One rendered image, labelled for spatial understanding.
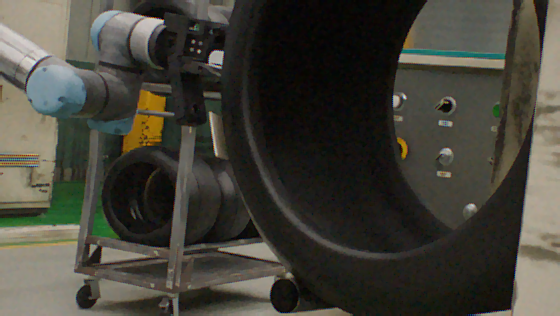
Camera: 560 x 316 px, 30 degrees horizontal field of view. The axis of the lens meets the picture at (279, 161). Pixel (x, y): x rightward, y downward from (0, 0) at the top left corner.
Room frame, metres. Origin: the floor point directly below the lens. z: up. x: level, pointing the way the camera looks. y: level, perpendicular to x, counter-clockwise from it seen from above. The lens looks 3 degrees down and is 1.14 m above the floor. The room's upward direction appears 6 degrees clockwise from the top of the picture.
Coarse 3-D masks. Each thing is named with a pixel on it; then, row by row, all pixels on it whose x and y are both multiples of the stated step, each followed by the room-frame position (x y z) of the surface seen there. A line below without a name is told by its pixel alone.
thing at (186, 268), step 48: (144, 0) 5.39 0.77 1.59; (192, 0) 5.29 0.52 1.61; (96, 144) 5.34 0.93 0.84; (192, 144) 5.09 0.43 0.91; (96, 192) 5.37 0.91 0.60; (144, 192) 5.65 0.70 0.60; (192, 192) 5.17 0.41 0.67; (96, 240) 5.30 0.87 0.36; (144, 240) 5.26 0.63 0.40; (192, 240) 5.32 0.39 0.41; (240, 240) 5.87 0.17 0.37; (96, 288) 5.39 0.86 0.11; (192, 288) 5.21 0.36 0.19
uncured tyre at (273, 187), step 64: (256, 0) 1.35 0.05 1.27; (320, 0) 1.53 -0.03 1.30; (384, 0) 1.57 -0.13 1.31; (256, 64) 1.37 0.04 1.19; (320, 64) 1.57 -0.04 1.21; (384, 64) 1.57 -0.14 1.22; (256, 128) 1.35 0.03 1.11; (320, 128) 1.56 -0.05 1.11; (384, 128) 1.56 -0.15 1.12; (256, 192) 1.33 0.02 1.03; (320, 192) 1.51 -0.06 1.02; (384, 192) 1.54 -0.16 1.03; (512, 192) 1.08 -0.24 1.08; (320, 256) 1.25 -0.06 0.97; (384, 256) 1.18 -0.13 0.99; (448, 256) 1.13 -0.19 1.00; (512, 256) 1.09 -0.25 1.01
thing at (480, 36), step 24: (432, 0) 2.12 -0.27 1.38; (456, 0) 2.08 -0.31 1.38; (480, 0) 2.04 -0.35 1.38; (504, 0) 2.01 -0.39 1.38; (432, 24) 2.11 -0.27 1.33; (456, 24) 2.08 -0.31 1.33; (480, 24) 2.04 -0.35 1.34; (504, 24) 2.00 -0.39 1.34; (408, 48) 2.15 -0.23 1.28; (432, 48) 2.11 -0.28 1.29; (456, 48) 2.07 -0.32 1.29; (480, 48) 2.04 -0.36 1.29; (504, 48) 2.00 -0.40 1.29
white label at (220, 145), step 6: (210, 114) 1.39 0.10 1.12; (216, 120) 1.41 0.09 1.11; (216, 126) 1.40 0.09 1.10; (222, 126) 1.42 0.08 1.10; (216, 132) 1.40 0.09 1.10; (222, 132) 1.42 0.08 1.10; (216, 138) 1.39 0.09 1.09; (222, 138) 1.41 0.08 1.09; (216, 144) 1.39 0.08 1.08; (222, 144) 1.41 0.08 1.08; (216, 150) 1.38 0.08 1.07; (222, 150) 1.40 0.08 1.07; (216, 156) 1.38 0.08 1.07; (222, 156) 1.40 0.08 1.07
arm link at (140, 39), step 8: (144, 24) 1.65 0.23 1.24; (152, 24) 1.64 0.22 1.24; (160, 24) 1.64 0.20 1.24; (136, 32) 1.64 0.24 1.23; (144, 32) 1.63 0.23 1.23; (152, 32) 1.63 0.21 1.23; (136, 40) 1.64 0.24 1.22; (144, 40) 1.63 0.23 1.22; (136, 48) 1.64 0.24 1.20; (144, 48) 1.63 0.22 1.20; (136, 56) 1.65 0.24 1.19; (144, 56) 1.63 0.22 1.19; (144, 64) 1.66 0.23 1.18; (152, 64) 1.64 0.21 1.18
